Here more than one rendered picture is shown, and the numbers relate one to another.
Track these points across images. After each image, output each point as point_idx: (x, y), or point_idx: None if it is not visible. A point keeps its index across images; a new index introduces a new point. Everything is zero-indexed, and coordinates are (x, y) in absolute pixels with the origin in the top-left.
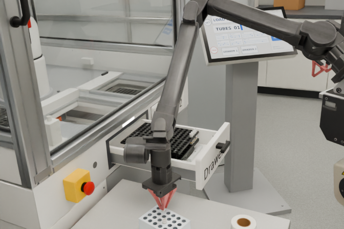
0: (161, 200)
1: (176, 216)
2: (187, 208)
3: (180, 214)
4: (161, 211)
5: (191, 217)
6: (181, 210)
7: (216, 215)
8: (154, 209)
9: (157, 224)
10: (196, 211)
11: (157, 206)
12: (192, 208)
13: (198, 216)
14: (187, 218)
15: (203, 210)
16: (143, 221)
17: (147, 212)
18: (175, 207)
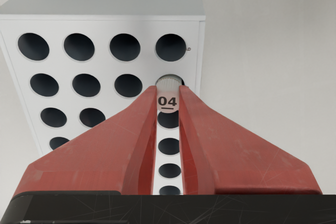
0: (182, 113)
1: (174, 159)
2: (320, 81)
3: (259, 84)
4: (158, 80)
5: (265, 126)
6: (292, 70)
7: (319, 181)
8: (139, 41)
9: (60, 129)
10: (314, 122)
11: (184, 31)
12: (334, 97)
13: (286, 142)
14: (249, 116)
15: (333, 139)
16: (6, 60)
17: (83, 20)
18: (303, 29)
